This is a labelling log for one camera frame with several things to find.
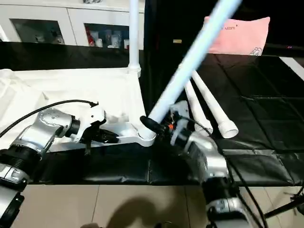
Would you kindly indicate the white plastic table top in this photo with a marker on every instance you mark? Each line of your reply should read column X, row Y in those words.
column 71, row 90

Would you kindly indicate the white plastic table leg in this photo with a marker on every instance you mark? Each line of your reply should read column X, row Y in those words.
column 134, row 33
column 197, row 109
column 216, row 107
column 190, row 57

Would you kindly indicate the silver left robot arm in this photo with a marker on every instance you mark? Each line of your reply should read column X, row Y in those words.
column 33, row 137

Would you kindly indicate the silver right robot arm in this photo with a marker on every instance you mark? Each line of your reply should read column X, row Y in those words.
column 209, row 161

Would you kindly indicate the black work mat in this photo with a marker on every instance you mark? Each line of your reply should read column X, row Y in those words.
column 266, row 118

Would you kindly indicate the red bottle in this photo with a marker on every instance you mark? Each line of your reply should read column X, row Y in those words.
column 88, row 38

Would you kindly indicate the pink pillow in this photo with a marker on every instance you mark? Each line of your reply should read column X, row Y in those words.
column 247, row 38

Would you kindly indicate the white glass-door cabinet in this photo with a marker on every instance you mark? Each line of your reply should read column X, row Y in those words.
column 71, row 19

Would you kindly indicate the dark patterned ornament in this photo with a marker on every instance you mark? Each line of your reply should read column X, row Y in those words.
column 92, row 1

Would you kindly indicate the black tripod stand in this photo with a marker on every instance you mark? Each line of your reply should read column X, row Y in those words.
column 287, row 206

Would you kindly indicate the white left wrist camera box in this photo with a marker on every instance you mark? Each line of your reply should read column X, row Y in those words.
column 92, row 118

